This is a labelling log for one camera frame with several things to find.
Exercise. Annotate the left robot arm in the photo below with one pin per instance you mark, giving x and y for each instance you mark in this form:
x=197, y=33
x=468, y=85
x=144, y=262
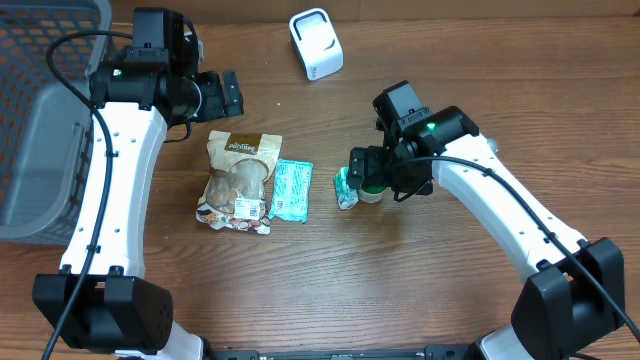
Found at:
x=99, y=299

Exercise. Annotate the green white can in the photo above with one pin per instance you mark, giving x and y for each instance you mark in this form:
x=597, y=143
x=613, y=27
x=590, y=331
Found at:
x=372, y=194

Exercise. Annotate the mint green tissue pack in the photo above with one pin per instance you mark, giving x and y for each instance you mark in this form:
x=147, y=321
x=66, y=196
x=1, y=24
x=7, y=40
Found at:
x=292, y=183

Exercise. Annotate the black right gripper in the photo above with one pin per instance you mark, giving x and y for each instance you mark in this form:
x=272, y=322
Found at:
x=376, y=160

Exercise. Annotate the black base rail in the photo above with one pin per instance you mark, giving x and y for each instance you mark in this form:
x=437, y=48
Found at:
x=340, y=354

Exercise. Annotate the teal white tissue pack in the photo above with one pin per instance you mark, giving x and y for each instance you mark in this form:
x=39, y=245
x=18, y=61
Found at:
x=347, y=197

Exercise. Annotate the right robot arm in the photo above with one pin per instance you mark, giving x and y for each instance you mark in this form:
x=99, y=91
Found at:
x=573, y=290

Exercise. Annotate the dark grey plastic basket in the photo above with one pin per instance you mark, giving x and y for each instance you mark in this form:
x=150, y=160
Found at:
x=46, y=131

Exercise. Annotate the white barcode scanner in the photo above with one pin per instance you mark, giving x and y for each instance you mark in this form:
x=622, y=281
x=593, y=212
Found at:
x=316, y=43

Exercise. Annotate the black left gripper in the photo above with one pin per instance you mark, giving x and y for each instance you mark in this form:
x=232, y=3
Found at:
x=211, y=107

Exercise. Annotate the brown white snack bag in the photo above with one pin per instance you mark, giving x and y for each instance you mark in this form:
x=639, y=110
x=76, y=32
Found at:
x=240, y=165

